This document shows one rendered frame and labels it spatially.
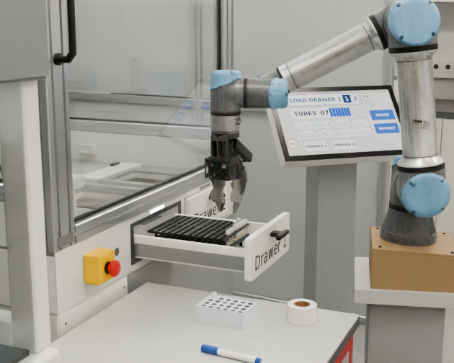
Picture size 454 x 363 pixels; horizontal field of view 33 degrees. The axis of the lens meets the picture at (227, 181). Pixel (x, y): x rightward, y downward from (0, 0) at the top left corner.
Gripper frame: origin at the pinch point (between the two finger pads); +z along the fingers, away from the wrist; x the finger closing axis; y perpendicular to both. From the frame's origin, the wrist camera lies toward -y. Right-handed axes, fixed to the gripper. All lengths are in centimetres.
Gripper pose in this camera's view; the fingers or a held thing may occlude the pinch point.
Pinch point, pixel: (228, 206)
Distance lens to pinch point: 198.7
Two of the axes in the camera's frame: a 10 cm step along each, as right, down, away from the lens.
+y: -4.0, 1.9, -9.0
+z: 0.0, 9.8, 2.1
